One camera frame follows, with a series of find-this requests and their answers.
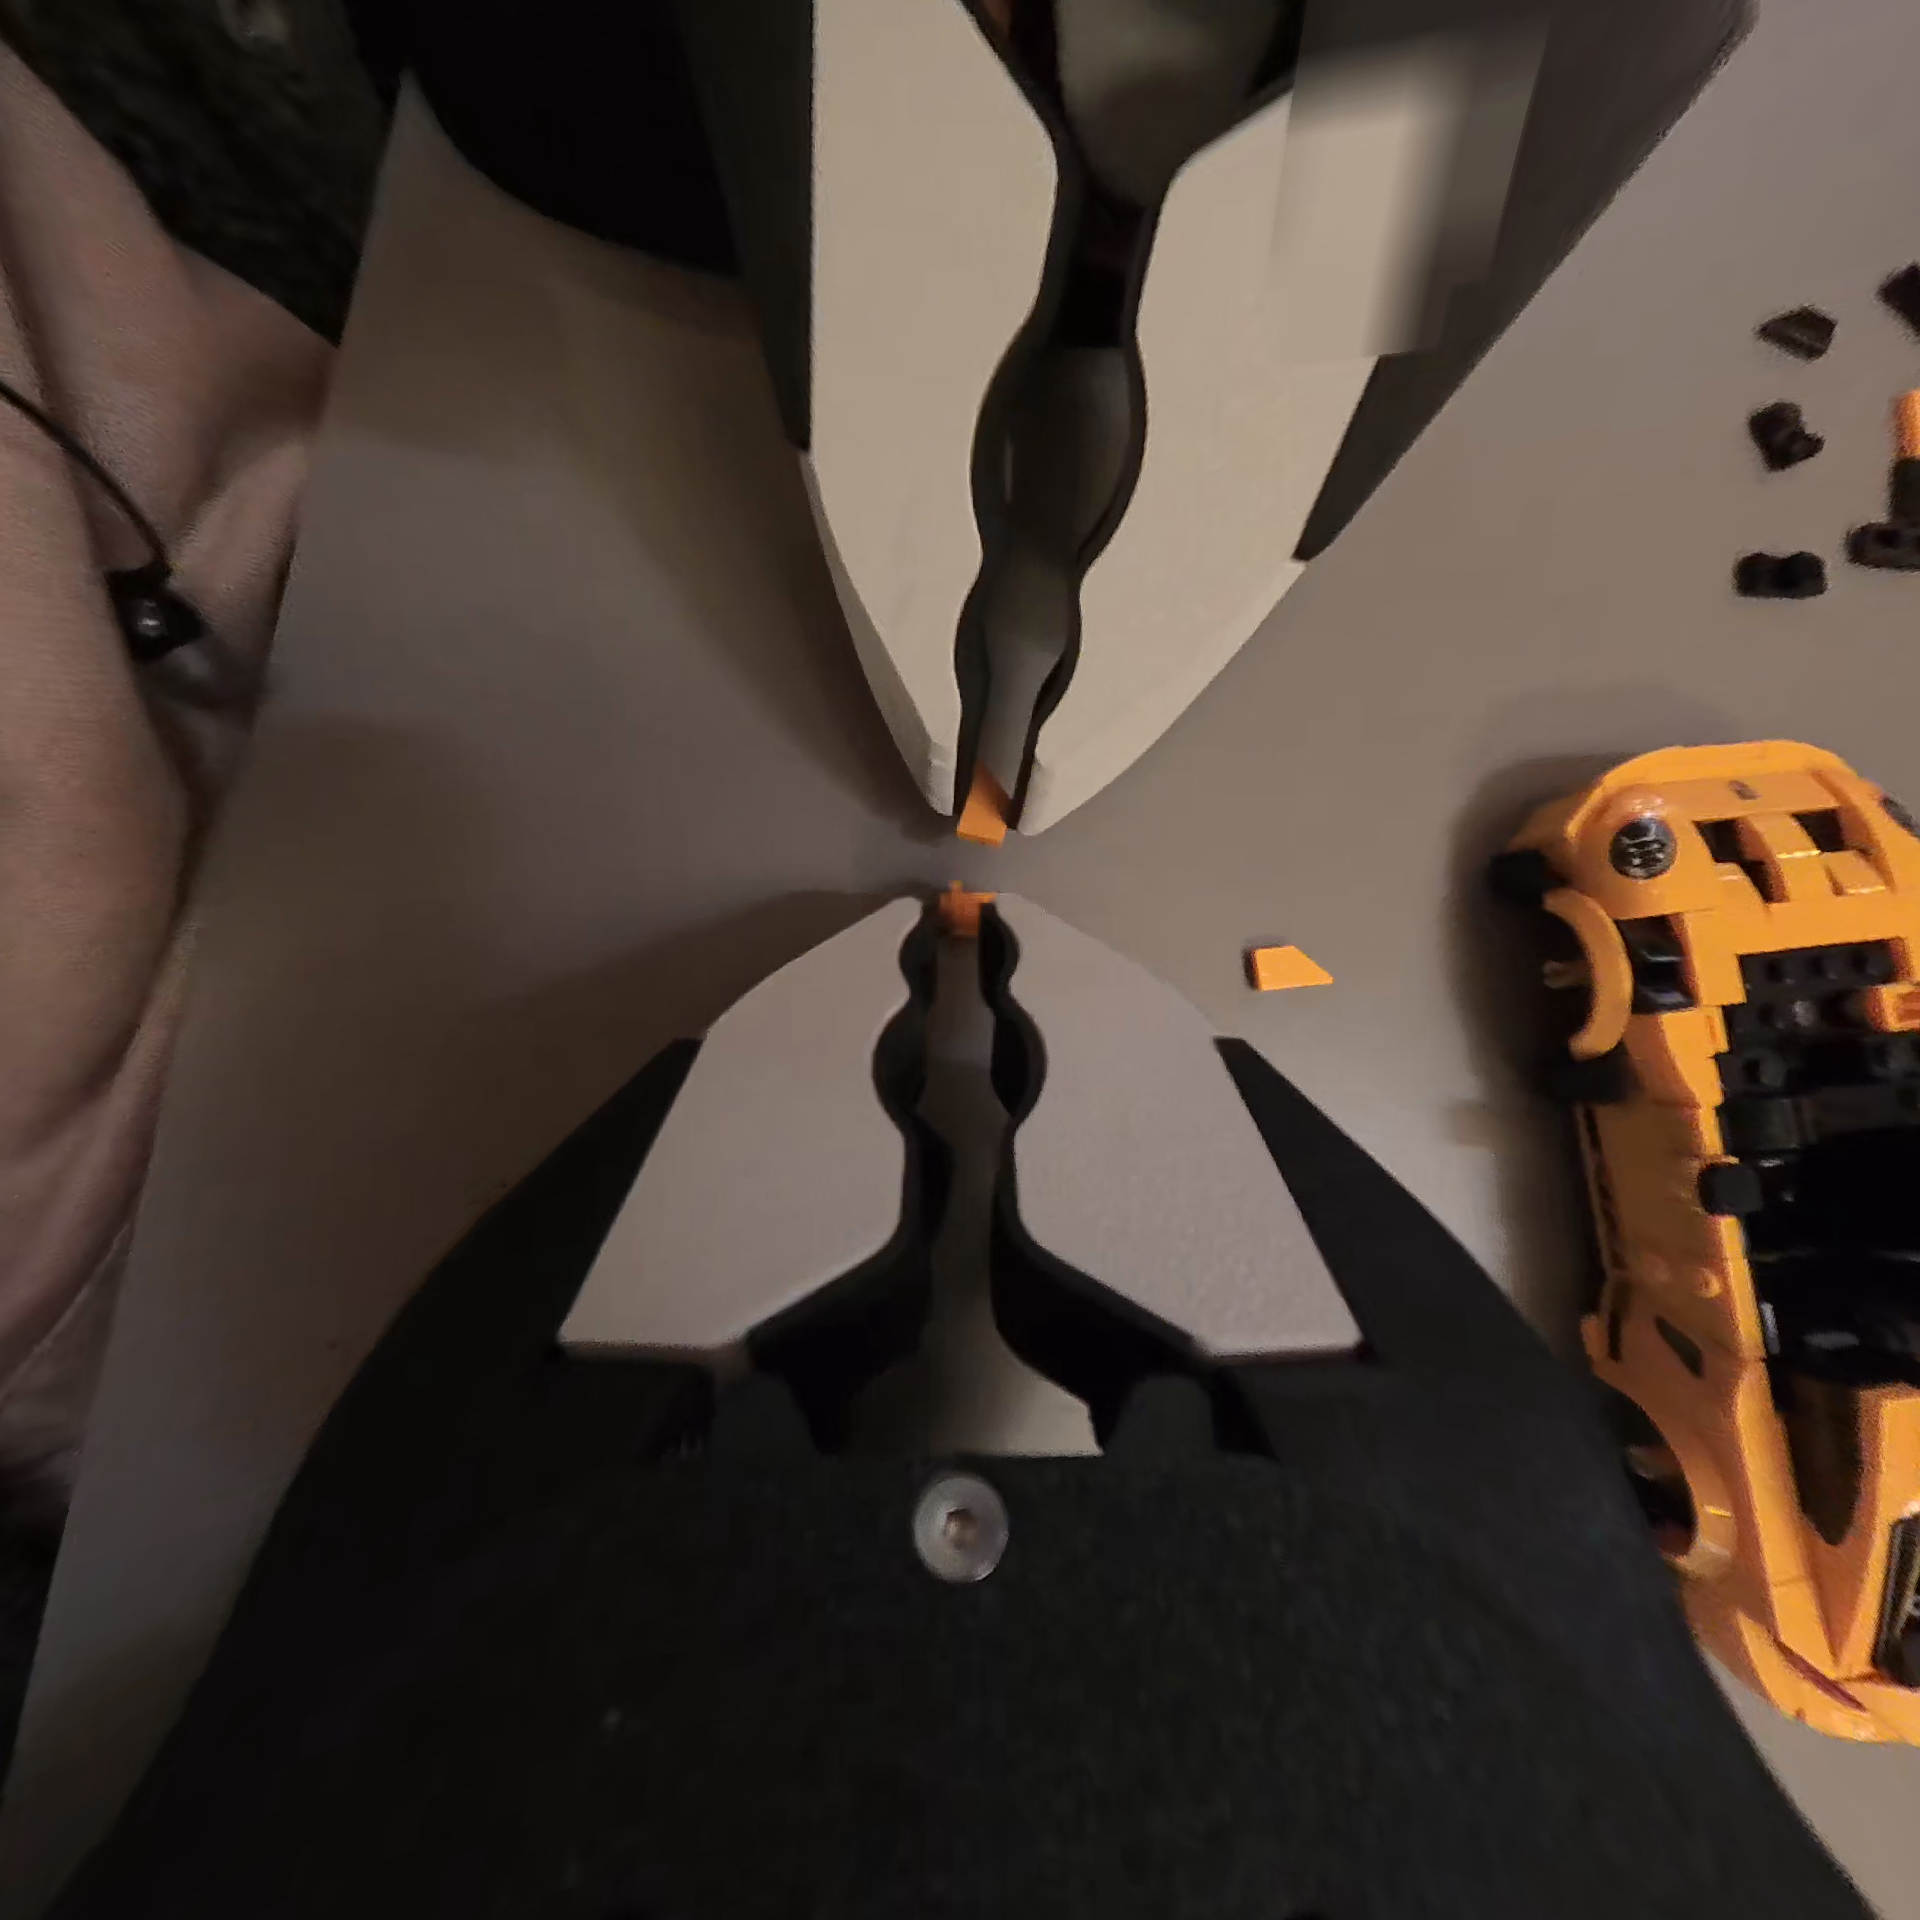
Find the orange lego bracket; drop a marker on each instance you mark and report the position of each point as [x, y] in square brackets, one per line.
[961, 905]

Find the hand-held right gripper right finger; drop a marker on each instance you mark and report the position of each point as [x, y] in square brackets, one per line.
[1184, 1185]

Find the yellow lego car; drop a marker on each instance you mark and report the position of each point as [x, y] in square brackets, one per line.
[1770, 1201]

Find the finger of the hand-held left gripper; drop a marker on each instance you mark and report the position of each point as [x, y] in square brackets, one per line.
[902, 376]
[1214, 524]

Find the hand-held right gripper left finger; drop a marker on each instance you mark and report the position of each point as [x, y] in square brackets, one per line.
[750, 1171]

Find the beige sweatshirt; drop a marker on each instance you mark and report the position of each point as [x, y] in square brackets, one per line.
[105, 973]

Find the scattered small lego pieces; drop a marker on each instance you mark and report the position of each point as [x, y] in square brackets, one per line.
[1782, 434]

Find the orange lego wedge tile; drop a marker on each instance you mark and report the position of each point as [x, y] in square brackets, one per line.
[1282, 969]
[984, 809]

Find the person's left forearm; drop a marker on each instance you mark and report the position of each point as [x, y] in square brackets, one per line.
[555, 120]

